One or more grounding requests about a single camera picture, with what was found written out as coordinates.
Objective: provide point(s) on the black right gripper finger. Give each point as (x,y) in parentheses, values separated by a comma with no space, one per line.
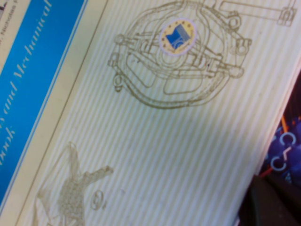
(272,204)

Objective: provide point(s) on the yellow mechanical devices book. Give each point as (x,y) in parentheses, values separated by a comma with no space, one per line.
(164,129)

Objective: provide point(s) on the black robot ROS book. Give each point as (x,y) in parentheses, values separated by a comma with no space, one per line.
(288,146)

